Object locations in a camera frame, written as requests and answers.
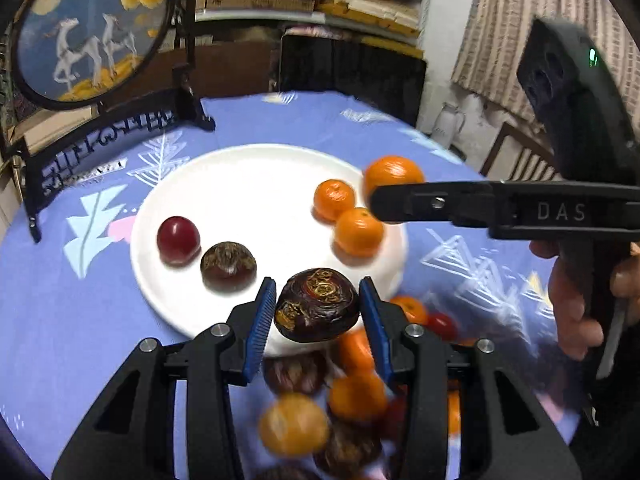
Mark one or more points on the blue printed tablecloth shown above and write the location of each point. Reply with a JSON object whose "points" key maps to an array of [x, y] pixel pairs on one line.
{"points": [[65, 310]]}

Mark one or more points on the large dark water chestnut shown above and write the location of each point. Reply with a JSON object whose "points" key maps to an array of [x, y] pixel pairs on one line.
{"points": [[316, 305]]}

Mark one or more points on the wooden chair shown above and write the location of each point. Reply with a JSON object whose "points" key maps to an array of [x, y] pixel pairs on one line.
{"points": [[520, 155]]}

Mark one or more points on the white round plate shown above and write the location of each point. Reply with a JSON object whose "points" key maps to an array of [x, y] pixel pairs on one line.
{"points": [[260, 210]]}

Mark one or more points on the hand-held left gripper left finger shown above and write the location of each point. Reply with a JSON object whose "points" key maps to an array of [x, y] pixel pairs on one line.
{"points": [[259, 332]]}

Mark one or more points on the round horse screen on stand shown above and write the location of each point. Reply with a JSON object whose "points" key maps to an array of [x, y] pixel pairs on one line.
{"points": [[85, 35]]}

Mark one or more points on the white enamel pitcher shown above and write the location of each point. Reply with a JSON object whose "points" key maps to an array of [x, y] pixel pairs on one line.
{"points": [[447, 125]]}

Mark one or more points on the black chair back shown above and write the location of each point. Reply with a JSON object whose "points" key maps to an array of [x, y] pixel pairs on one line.
{"points": [[350, 75]]}

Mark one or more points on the small dark water chestnut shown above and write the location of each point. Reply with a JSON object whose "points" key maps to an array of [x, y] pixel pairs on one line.
{"points": [[228, 266]]}

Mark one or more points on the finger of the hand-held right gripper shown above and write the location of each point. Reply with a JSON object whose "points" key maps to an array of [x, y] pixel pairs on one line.
{"points": [[435, 202]]}

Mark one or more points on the large orange tangerine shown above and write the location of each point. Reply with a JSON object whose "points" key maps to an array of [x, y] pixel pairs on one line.
{"points": [[390, 172]]}

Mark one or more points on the beige striped curtain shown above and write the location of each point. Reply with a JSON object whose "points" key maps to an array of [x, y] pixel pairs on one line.
{"points": [[500, 25]]}

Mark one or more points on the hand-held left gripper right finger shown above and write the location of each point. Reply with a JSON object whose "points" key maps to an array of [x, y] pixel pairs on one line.
{"points": [[376, 332]]}

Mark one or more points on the small orange tangerine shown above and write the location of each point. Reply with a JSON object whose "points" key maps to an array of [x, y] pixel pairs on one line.
{"points": [[358, 232], [333, 200]]}

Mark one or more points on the person's right hand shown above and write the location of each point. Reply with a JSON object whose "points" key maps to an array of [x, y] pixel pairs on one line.
{"points": [[572, 310]]}

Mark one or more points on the white shelf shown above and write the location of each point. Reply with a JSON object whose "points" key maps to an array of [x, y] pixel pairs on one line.
{"points": [[425, 35]]}

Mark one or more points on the dark red cherry tomato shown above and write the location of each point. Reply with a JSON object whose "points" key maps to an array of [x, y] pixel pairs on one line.
{"points": [[178, 240]]}

